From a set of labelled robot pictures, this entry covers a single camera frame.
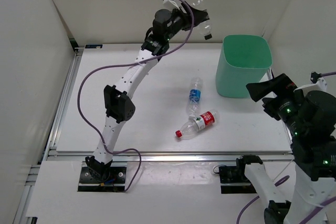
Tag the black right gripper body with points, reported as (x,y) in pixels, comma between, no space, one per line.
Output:
(285,107)

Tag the blue label plastic bottle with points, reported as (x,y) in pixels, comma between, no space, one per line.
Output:
(194,97)

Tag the red label plastic bottle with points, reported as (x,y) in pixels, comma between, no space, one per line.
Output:
(197,124)

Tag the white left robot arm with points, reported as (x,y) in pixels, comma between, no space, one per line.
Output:
(118,97)

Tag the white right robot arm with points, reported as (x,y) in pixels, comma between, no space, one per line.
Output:
(315,180)

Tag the green plastic bin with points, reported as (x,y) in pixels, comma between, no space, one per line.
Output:
(243,59)

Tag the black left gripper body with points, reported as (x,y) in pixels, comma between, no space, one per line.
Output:
(179,21)

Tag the aluminium table frame rail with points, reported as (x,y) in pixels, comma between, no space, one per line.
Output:
(173,180)

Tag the black label plastic bottle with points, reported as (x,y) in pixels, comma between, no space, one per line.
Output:
(204,27)

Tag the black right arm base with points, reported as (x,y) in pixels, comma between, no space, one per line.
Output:
(233,179)

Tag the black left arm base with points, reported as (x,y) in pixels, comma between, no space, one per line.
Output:
(112,181)

